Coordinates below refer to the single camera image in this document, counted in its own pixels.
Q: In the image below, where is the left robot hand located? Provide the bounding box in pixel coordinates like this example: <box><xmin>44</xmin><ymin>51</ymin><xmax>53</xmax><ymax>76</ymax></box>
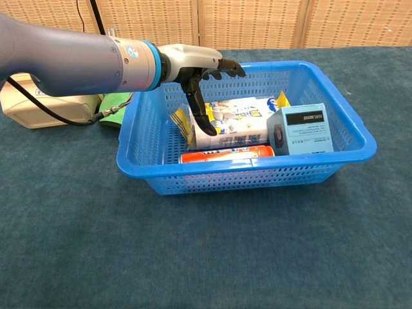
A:
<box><xmin>157</xmin><ymin>43</ymin><xmax>247</xmax><ymax>137</ymax></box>

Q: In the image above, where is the white yellow snack package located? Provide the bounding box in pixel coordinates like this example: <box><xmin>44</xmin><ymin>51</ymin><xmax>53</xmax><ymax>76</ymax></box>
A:
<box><xmin>169</xmin><ymin>91</ymin><xmax>292</xmax><ymax>152</ymax></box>

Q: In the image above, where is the green cloth black trim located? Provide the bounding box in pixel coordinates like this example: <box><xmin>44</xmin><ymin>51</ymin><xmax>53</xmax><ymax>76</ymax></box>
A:
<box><xmin>97</xmin><ymin>91</ymin><xmax>135</xmax><ymax>127</ymax></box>

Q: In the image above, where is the red drink can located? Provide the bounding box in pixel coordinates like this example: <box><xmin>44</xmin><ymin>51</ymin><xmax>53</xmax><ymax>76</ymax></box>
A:
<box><xmin>180</xmin><ymin>144</ymin><xmax>276</xmax><ymax>164</ymax></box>

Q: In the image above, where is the light blue speaker box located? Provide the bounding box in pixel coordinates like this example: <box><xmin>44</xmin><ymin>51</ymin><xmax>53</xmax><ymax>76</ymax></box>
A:
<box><xmin>266</xmin><ymin>102</ymin><xmax>335</xmax><ymax>157</ymax></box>

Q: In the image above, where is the beige plastic lunch box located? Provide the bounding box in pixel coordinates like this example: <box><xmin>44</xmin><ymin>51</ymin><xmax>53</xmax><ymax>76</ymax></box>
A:
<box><xmin>0</xmin><ymin>73</ymin><xmax>104</xmax><ymax>130</ymax></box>

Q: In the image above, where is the blue plastic basket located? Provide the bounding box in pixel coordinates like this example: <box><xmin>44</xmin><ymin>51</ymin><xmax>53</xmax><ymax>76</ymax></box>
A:
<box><xmin>116</xmin><ymin>60</ymin><xmax>379</xmax><ymax>196</ymax></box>

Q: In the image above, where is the bamboo folding screen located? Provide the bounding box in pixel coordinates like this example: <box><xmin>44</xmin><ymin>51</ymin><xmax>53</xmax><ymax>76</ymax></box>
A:
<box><xmin>0</xmin><ymin>0</ymin><xmax>412</xmax><ymax>52</ymax></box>

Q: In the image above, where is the black tripod pole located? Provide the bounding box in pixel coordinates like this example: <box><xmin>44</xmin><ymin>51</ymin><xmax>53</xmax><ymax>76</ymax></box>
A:
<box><xmin>89</xmin><ymin>0</ymin><xmax>107</xmax><ymax>36</ymax></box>

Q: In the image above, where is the dark blue table mat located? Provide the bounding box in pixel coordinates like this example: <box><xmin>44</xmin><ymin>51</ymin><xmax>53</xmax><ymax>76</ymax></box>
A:
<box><xmin>0</xmin><ymin>46</ymin><xmax>412</xmax><ymax>309</ymax></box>

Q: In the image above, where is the thin black hanging cable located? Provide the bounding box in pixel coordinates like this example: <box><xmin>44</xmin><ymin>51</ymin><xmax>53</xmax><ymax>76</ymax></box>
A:
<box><xmin>75</xmin><ymin>0</ymin><xmax>86</xmax><ymax>33</ymax></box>

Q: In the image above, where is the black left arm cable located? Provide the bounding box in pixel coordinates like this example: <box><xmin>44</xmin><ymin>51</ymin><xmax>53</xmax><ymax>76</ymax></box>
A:
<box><xmin>5</xmin><ymin>76</ymin><xmax>135</xmax><ymax>127</ymax></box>

